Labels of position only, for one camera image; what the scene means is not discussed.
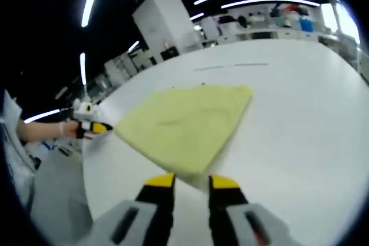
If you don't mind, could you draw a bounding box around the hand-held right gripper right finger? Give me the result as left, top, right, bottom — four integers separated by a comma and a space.
208, 173, 293, 246

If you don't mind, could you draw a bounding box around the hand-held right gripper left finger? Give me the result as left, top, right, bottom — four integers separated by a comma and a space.
95, 172, 177, 246

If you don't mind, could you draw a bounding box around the black cabinet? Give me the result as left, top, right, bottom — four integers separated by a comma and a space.
160, 47, 180, 62

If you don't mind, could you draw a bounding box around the white square pillar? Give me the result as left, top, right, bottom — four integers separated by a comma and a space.
131, 0, 203, 57

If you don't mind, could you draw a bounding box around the person's left hand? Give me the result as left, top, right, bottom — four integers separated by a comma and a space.
58, 120, 83, 139

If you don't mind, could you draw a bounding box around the white cabinet counter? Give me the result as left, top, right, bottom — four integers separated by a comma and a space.
201, 25, 332, 46

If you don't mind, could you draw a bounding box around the person's white printed shirt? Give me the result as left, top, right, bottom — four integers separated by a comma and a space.
0, 90, 37, 209

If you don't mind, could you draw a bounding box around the short ceiling light strip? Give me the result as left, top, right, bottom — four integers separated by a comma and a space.
80, 52, 87, 86
24, 109, 62, 123

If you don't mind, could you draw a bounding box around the blue storage bin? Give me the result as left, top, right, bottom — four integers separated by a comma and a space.
299, 18, 315, 32

